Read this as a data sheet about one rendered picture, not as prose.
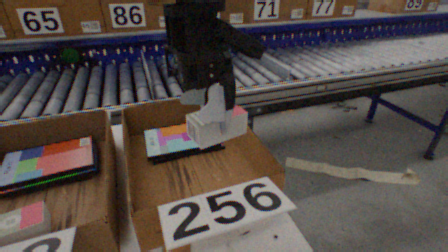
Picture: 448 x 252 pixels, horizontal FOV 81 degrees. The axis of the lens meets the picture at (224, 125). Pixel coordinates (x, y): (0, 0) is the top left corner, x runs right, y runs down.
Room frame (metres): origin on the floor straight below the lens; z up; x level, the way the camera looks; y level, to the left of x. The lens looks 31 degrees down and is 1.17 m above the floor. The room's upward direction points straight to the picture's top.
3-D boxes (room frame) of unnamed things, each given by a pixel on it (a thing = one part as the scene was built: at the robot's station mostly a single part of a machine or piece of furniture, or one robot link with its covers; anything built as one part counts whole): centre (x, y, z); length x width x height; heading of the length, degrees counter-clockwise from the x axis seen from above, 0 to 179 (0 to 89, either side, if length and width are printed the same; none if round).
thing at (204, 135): (0.42, 0.01, 0.92); 0.10 x 0.06 x 0.05; 122
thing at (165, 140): (0.59, 0.12, 0.78); 0.19 x 0.14 x 0.02; 109
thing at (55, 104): (1.01, 0.69, 0.72); 0.52 x 0.05 x 0.05; 20
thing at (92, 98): (1.06, 0.57, 0.72); 0.52 x 0.05 x 0.05; 20
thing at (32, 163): (0.48, 0.41, 0.79); 0.19 x 0.14 x 0.02; 115
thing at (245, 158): (0.50, 0.08, 0.80); 0.38 x 0.28 x 0.10; 21
